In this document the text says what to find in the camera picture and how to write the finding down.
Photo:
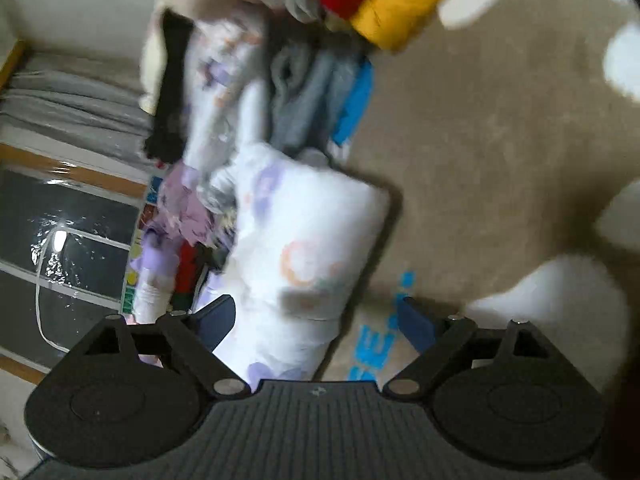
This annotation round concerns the grey curtain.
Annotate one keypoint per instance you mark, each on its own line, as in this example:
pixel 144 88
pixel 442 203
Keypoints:
pixel 75 95

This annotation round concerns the red folded garment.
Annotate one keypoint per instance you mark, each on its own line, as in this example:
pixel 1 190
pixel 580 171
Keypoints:
pixel 187 270

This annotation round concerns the grey clothes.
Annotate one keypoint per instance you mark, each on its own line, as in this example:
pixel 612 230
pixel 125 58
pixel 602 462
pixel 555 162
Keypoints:
pixel 310 90

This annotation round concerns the brown cartoon printed blanket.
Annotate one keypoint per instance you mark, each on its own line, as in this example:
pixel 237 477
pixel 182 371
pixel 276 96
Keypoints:
pixel 475 135

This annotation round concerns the black garment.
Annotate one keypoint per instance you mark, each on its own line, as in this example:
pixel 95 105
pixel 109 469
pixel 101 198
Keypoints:
pixel 170 95

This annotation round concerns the yellow rolled garment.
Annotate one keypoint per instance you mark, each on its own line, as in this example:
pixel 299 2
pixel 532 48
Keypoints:
pixel 405 0

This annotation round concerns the white floral garment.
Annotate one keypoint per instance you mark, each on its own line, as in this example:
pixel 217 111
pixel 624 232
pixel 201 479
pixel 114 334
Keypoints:
pixel 310 240

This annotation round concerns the white patterned clothes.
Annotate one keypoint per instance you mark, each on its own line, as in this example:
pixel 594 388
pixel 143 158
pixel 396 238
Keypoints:
pixel 220 85

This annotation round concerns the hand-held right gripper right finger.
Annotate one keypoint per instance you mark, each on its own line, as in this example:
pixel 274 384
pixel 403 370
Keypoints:
pixel 420 325

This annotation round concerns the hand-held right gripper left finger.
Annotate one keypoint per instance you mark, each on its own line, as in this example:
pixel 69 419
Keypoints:
pixel 220 320

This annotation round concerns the wooden framed window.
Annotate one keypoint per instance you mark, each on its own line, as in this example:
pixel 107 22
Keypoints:
pixel 60 240

